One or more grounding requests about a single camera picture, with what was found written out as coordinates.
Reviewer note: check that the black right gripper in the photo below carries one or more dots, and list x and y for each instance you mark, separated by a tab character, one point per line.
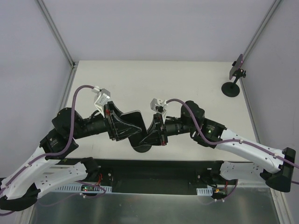
161	129

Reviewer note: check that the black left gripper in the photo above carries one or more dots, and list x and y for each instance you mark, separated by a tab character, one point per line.
109	123

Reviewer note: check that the black phone stand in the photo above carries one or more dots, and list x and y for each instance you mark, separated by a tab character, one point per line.
231	89
142	149

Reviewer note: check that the black smartphone silver edge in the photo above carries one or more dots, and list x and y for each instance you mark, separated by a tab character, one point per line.
135	118

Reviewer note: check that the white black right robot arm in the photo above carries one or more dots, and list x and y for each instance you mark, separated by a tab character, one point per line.
272	166

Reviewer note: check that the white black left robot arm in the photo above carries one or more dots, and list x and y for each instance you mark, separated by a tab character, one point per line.
29	183

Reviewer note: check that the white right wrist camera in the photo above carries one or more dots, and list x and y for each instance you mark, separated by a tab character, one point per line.
159	106

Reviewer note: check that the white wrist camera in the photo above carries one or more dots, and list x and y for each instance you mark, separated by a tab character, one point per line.
159	106
101	98

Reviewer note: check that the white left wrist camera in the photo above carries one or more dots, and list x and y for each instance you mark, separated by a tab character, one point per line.
101	98

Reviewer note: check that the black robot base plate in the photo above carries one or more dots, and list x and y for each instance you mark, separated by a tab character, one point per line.
158	177

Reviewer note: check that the white cable duct right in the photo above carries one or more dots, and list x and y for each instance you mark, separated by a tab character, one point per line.
204	191

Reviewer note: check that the white cable duct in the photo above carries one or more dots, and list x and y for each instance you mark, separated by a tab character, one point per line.
82	188
204	191

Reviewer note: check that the white cable duct left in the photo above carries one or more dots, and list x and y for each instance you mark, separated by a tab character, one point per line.
82	188

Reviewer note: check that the aluminium frame post left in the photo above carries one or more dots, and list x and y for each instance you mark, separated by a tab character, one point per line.
54	30

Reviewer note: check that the aluminium frame post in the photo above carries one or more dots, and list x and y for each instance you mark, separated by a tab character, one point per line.
54	30
260	29

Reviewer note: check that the aluminium frame post right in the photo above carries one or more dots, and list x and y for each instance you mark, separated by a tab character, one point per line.
260	29

